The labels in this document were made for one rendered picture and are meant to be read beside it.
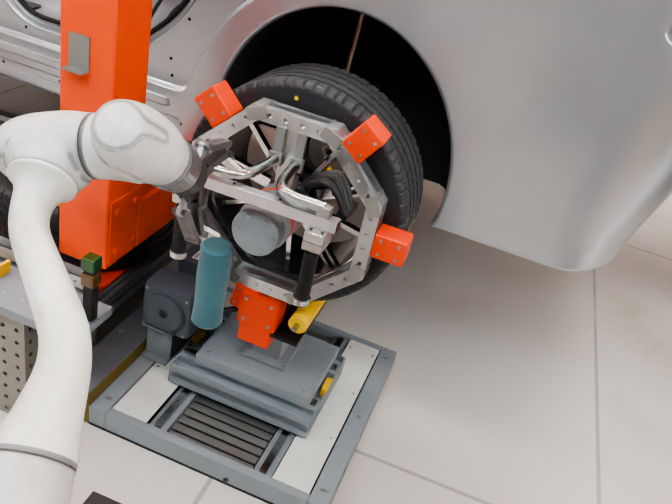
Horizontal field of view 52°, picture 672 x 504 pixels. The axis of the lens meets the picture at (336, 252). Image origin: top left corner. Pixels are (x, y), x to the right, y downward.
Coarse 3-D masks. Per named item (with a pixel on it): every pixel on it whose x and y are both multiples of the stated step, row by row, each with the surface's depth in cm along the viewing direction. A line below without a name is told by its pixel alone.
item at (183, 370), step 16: (224, 320) 249; (208, 336) 245; (192, 352) 231; (176, 368) 226; (192, 368) 230; (336, 368) 241; (192, 384) 227; (208, 384) 225; (224, 384) 226; (240, 384) 227; (224, 400) 226; (240, 400) 223; (256, 400) 221; (272, 400) 225; (320, 400) 226; (256, 416) 224; (272, 416) 222; (288, 416) 219; (304, 416) 222; (304, 432) 220
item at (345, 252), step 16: (256, 128) 188; (240, 144) 208; (240, 160) 195; (256, 176) 195; (272, 176) 193; (320, 192) 190; (352, 192) 188; (224, 208) 205; (240, 208) 213; (224, 224) 203; (304, 224) 197; (352, 224) 194; (288, 240) 201; (352, 240) 216; (256, 256) 206; (272, 256) 210; (288, 256) 203; (320, 256) 200; (336, 256) 208; (352, 256) 194; (288, 272) 204; (320, 272) 201
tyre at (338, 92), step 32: (320, 64) 195; (256, 96) 182; (288, 96) 179; (320, 96) 176; (352, 96) 180; (384, 96) 192; (352, 128) 177; (384, 160) 178; (416, 160) 195; (384, 192) 182; (416, 192) 193; (352, 288) 198
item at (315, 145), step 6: (312, 138) 227; (306, 144) 233; (312, 144) 227; (318, 144) 227; (306, 150) 234; (312, 150) 228; (318, 150) 228; (306, 156) 235; (312, 156) 229; (318, 156) 229; (306, 162) 236; (312, 162) 235; (318, 162) 230; (336, 162) 227; (312, 168) 236; (336, 168) 228; (342, 168) 228
